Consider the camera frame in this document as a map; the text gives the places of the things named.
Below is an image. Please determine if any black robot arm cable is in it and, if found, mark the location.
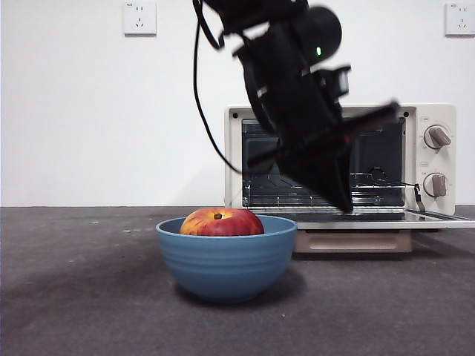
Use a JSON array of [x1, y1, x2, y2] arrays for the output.
[[191, 0, 246, 175]]

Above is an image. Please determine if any red yellow apple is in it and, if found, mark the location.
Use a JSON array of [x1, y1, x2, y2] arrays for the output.
[[180, 207, 265, 237]]

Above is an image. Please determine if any metal oven wire rack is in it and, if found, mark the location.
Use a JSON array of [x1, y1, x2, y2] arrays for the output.
[[243, 170, 419, 208]]

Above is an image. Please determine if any white wall socket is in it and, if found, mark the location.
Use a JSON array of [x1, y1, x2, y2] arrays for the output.
[[123, 1, 157, 37], [444, 2, 475, 37]]

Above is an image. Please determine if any beige oven knob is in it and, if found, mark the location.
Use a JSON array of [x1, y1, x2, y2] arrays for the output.
[[424, 125, 453, 151], [422, 172, 449, 197]]

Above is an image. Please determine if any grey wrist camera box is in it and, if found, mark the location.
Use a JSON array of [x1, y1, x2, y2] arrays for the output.
[[319, 65, 353, 100]]

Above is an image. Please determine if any blue ribbed bowl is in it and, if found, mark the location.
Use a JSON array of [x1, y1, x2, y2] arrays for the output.
[[154, 214, 299, 305]]

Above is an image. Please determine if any oven door with beige handle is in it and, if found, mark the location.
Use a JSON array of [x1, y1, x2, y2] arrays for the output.
[[255, 206, 475, 255]]

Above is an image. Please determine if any cream toaster oven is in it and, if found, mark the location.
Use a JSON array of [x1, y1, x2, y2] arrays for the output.
[[224, 102, 457, 217]]

